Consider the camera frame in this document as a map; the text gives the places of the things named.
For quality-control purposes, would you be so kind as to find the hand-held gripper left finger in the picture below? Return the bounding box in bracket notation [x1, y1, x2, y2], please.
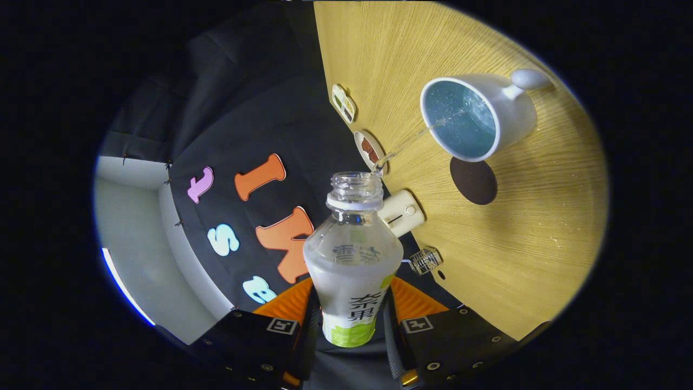
[189, 277, 325, 389]

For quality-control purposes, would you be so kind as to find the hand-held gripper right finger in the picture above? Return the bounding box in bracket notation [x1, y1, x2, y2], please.
[382, 276, 518, 388]

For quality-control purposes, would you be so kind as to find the clear juice bottle white label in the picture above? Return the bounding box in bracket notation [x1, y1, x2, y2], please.
[302, 171, 404, 348]

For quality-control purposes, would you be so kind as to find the dark brown round coaster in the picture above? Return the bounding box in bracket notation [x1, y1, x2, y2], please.
[449, 157, 498, 206]

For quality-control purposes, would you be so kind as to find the white cup with handle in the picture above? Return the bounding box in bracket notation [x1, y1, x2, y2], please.
[420, 68, 553, 163]

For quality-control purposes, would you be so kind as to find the white toaster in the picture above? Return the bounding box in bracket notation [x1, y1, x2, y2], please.
[378, 189, 426, 239]

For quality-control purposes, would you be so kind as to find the wooden table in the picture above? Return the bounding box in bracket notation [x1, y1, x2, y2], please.
[313, 0, 610, 342]

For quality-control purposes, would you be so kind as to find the round plate with red food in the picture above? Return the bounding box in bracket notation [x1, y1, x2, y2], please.
[354, 129, 388, 177]

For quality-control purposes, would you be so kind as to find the white divided spice tray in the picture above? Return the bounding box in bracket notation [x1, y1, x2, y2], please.
[331, 83, 357, 124]

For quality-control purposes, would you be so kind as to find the metal wire utensil holder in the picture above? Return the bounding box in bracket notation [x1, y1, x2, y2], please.
[409, 247, 444, 276]

